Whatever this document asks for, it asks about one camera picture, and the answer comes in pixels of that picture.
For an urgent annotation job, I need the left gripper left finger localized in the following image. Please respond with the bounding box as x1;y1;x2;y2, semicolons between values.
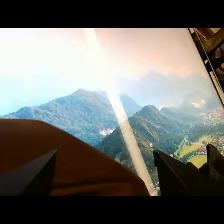
0;149;58;197

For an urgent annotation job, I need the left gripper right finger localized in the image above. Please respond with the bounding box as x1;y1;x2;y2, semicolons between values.
152;143;224;197

